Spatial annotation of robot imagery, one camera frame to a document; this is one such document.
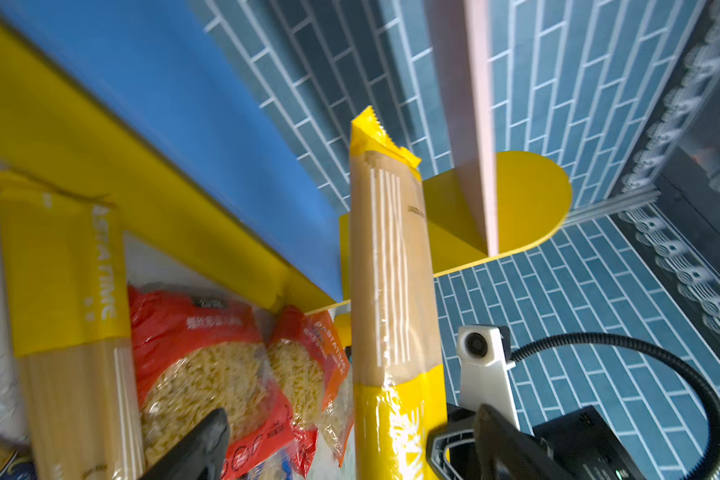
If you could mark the red fusilli bag left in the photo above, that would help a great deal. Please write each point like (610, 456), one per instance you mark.
(195, 354)

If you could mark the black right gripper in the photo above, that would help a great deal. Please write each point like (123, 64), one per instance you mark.
(581, 442)

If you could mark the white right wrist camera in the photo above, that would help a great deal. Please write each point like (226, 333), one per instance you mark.
(484, 354)

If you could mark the yellow spaghetti bag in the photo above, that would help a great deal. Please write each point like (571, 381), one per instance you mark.
(399, 385)
(65, 281)

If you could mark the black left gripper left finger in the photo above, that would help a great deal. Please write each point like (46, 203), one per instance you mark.
(198, 455)

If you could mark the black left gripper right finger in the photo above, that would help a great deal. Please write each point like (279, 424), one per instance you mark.
(504, 452)

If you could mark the red fusilli bag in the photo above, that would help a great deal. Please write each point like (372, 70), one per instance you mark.
(314, 372)
(195, 354)

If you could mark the yellow shelf pink blue boards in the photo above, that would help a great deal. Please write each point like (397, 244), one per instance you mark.
(222, 131)

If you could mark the red fusilli bag right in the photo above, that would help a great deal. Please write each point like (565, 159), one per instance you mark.
(314, 372)

